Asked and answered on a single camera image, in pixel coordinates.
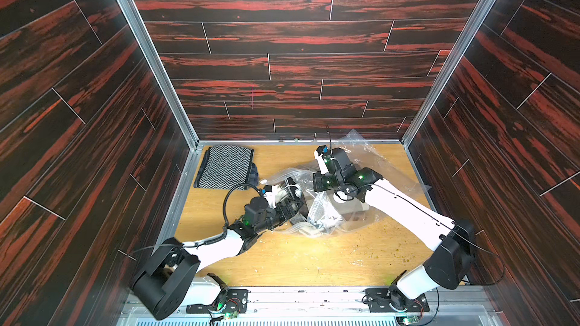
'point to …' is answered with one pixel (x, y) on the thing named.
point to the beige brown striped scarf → (297, 196)
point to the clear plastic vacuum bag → (326, 213)
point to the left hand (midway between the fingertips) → (301, 209)
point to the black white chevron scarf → (224, 167)
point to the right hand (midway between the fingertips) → (318, 175)
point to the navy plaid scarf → (254, 175)
